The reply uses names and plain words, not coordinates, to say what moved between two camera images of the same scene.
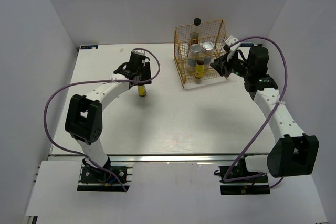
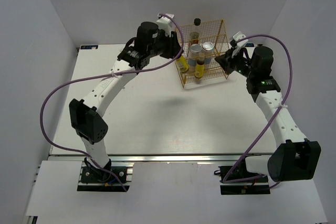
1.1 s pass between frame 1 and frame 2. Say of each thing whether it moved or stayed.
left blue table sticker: stayed
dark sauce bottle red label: stayed
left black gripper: moved
